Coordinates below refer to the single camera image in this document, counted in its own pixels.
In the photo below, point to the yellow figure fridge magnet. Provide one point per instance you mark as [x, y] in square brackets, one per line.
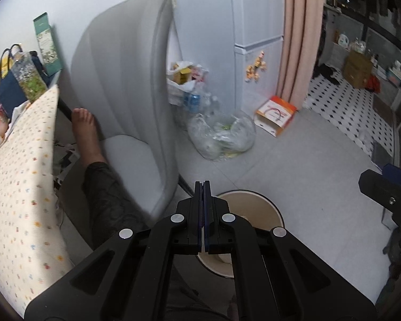
[255, 67]

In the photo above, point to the pink curtain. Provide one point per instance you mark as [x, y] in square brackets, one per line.
[297, 40]

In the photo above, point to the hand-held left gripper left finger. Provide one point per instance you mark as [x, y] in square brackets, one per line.
[199, 207]

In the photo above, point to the floral tablecloth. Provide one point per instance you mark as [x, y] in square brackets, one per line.
[16, 207]

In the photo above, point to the large brown cardboard box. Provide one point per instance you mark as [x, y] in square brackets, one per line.
[357, 68]

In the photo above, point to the tall green box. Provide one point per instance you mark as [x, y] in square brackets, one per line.
[46, 43]

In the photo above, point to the red cloth on floor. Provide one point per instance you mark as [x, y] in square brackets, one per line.
[373, 84]

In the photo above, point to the orange and white box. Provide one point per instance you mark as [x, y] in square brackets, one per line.
[277, 113]

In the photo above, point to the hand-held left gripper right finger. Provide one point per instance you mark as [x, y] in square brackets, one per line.
[208, 214]

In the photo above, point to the round white trash bin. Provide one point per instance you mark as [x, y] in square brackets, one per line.
[254, 207]

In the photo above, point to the black clothing on floor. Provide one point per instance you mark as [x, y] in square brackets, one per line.
[327, 73]

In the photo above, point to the white bag of bottles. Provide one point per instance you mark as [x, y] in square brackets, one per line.
[187, 90]

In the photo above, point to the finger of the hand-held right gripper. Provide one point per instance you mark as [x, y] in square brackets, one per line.
[397, 172]
[377, 187]

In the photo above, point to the grey upholstered chair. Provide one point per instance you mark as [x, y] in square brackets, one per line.
[120, 73]

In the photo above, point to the navy lunch bag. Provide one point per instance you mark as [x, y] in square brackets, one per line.
[10, 97]

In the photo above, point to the person's leg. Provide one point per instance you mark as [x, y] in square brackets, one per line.
[103, 187]

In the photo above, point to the plastic bottle with green leaves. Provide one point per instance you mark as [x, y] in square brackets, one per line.
[30, 80]

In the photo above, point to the clear plastic bag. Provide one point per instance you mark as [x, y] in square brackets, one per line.
[220, 137]

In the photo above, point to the yellow snack packet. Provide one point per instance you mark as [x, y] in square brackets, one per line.
[1, 67]

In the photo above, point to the white fridge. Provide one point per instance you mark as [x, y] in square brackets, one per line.
[257, 13]

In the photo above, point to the white cloth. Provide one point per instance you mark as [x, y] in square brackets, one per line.
[16, 113]

